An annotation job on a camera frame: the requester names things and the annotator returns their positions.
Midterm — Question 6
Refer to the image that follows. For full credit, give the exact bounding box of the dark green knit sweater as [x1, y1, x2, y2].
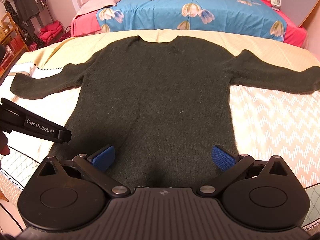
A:
[10, 36, 319, 188]

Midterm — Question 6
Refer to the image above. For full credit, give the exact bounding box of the red clothes pile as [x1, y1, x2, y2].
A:
[38, 20, 63, 43]

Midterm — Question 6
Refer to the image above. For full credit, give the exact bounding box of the person left hand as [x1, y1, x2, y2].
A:
[0, 131, 10, 155]

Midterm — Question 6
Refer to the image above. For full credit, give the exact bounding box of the yellow patterned bed cover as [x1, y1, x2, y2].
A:
[1, 29, 319, 236]

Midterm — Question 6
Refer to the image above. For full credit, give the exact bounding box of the wooden shelf unit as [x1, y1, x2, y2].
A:
[1, 12, 30, 81]

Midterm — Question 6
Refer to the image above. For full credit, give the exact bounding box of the pink pillow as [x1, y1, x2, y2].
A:
[73, 0, 121, 19]

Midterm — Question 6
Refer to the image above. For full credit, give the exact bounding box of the blue floral bedsheet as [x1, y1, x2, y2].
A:
[96, 0, 287, 42]

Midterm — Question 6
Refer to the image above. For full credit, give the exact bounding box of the white digital clock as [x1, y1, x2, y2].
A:
[270, 0, 281, 11]

